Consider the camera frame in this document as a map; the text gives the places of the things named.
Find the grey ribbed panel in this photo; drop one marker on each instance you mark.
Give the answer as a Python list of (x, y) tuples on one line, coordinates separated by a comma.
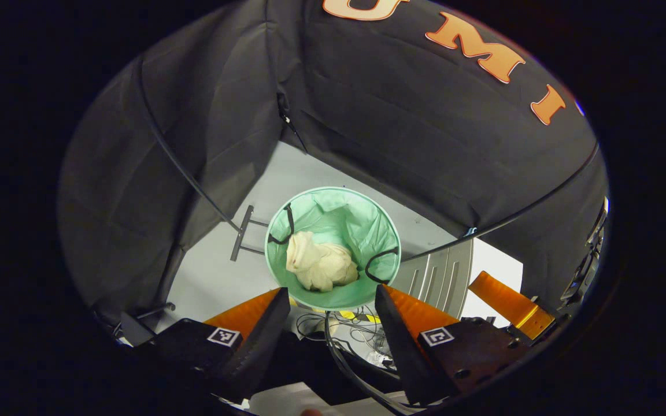
[(440, 277)]

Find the black backdrop cloth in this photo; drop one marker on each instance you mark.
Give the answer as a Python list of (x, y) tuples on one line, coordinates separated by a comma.
[(396, 115)]

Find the black equipment stand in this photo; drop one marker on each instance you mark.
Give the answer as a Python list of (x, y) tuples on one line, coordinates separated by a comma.
[(590, 260)]

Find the black clothes rack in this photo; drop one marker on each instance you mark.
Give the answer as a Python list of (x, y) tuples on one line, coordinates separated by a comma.
[(241, 233)]

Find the green laundry hamper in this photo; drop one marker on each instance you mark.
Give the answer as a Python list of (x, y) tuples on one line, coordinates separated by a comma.
[(339, 214)]

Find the cream button shirt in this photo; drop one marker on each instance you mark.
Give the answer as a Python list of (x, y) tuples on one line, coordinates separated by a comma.
[(321, 266)]

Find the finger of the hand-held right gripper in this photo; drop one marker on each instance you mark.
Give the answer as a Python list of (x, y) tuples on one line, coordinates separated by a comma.
[(506, 301)]

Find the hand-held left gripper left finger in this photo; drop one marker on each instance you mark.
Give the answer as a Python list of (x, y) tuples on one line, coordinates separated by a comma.
[(261, 341)]

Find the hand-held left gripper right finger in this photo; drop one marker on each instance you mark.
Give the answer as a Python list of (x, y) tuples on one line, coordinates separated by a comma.
[(396, 346)]

